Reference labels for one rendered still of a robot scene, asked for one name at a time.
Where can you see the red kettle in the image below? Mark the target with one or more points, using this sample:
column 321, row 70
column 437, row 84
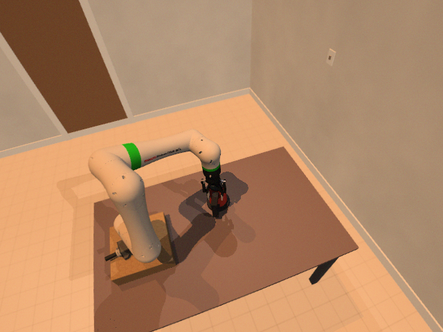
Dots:
column 216, row 201

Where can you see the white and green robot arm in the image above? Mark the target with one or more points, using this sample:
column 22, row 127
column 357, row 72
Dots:
column 114, row 167

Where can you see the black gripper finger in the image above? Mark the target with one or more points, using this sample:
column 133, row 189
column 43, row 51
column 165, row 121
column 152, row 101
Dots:
column 222, row 191
column 208, row 187

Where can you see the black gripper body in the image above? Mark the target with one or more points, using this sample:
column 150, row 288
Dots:
column 213, row 180

